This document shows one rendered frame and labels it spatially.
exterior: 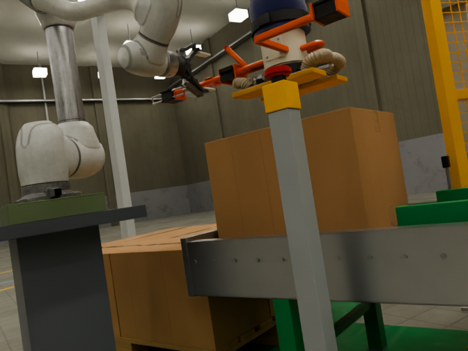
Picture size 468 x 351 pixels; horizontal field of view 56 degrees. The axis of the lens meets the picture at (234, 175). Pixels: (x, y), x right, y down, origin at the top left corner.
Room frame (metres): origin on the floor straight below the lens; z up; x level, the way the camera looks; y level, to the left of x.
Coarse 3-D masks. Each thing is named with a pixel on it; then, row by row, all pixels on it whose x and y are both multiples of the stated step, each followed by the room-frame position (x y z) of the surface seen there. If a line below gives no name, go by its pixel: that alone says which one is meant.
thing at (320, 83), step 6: (324, 78) 1.59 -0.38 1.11; (330, 78) 1.58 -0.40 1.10; (336, 78) 1.56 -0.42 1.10; (342, 78) 1.60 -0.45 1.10; (300, 84) 1.67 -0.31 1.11; (306, 84) 1.64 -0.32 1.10; (312, 84) 1.62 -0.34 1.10; (318, 84) 1.61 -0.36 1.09; (324, 84) 1.62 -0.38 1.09; (330, 84) 1.64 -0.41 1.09; (336, 84) 1.66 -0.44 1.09; (300, 90) 1.66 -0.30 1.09; (306, 90) 1.67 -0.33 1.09; (312, 90) 1.69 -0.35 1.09; (318, 90) 1.71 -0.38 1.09
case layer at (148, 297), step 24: (120, 240) 2.76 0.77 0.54; (144, 240) 2.50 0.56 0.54; (168, 240) 2.28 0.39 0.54; (120, 264) 2.04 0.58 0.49; (144, 264) 1.94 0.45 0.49; (168, 264) 1.84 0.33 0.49; (120, 288) 2.06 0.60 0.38; (144, 288) 1.95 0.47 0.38; (168, 288) 1.86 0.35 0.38; (120, 312) 2.07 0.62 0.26; (144, 312) 1.97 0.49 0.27; (168, 312) 1.87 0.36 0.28; (192, 312) 1.78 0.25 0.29; (216, 312) 1.75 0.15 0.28; (240, 312) 1.87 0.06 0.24; (264, 312) 2.00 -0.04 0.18; (144, 336) 1.98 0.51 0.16; (168, 336) 1.89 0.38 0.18; (192, 336) 1.80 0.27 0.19; (216, 336) 1.73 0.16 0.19
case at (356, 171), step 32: (320, 128) 1.37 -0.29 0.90; (352, 128) 1.31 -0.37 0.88; (384, 128) 1.52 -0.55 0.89; (224, 160) 1.62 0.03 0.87; (256, 160) 1.53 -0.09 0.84; (320, 160) 1.38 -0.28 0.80; (352, 160) 1.32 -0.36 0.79; (384, 160) 1.48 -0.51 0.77; (224, 192) 1.64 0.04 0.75; (256, 192) 1.54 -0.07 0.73; (320, 192) 1.39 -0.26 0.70; (352, 192) 1.33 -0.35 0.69; (384, 192) 1.44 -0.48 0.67; (224, 224) 1.65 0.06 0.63; (256, 224) 1.56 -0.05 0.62; (320, 224) 1.40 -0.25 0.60; (352, 224) 1.34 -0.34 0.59; (384, 224) 1.40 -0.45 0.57
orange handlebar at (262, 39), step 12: (288, 24) 1.31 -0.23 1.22; (300, 24) 1.29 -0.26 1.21; (264, 36) 1.36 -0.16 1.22; (276, 48) 1.48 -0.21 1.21; (288, 48) 1.54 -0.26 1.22; (300, 48) 1.55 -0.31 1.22; (312, 48) 1.57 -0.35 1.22; (240, 72) 1.72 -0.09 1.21; (204, 84) 1.83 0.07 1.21; (216, 84) 1.83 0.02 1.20
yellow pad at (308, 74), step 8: (296, 72) 1.45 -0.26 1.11; (304, 72) 1.43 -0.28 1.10; (312, 72) 1.42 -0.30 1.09; (320, 72) 1.45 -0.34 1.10; (256, 80) 1.59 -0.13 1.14; (288, 80) 1.47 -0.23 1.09; (296, 80) 1.48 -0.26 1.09; (304, 80) 1.50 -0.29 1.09; (248, 88) 1.57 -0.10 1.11; (256, 88) 1.55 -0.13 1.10; (232, 96) 1.61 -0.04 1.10; (240, 96) 1.60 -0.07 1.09; (248, 96) 1.62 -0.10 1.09; (256, 96) 1.64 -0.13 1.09
